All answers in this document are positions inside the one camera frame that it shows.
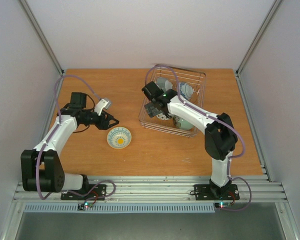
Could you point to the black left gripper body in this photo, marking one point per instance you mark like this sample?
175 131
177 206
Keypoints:
99 124

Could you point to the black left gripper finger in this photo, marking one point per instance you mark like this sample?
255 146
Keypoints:
110 118
108 125

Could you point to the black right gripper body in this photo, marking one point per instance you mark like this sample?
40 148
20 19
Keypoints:
152 109

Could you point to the yellow blue sun bowl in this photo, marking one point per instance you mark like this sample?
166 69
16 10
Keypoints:
119 138

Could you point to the grey patterned bowl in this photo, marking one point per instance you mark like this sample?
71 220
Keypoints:
163 83

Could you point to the celadon green flower bowl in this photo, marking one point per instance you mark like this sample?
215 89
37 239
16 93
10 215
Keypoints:
182 124

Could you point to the blue floral white bowl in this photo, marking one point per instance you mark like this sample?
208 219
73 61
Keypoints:
186 90

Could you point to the chrome wire dish rack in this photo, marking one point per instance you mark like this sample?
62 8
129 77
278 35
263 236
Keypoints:
196 79

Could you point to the pink patterned bowl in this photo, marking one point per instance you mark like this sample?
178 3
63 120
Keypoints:
163 117

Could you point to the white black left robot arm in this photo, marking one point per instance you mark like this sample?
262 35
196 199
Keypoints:
41 168

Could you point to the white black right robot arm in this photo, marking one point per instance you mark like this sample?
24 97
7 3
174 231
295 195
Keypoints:
220 137

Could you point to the left green circuit board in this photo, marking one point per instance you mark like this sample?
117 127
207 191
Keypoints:
86 205

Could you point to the green circuit board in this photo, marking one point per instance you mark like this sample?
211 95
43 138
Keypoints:
223 205
86 205

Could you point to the right green circuit board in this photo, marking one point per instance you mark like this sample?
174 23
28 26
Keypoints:
223 205

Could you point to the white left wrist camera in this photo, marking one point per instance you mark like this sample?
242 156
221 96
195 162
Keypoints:
103 104

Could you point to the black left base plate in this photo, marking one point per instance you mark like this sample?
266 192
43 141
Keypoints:
82 194

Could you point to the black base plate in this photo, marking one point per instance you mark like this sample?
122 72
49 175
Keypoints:
206 192
82 194

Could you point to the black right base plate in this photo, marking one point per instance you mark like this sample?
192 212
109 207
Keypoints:
206 192

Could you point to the grey slotted cable duct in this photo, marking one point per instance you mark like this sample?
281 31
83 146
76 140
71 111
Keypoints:
119 208

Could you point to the left aluminium corner post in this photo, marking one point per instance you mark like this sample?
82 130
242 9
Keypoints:
40 34

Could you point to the aluminium corner post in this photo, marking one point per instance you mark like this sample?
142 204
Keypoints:
40 34
259 35

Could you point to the aluminium rail frame front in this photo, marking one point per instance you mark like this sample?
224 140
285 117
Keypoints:
176 189

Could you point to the right aluminium corner post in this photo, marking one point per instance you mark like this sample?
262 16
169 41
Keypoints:
259 35

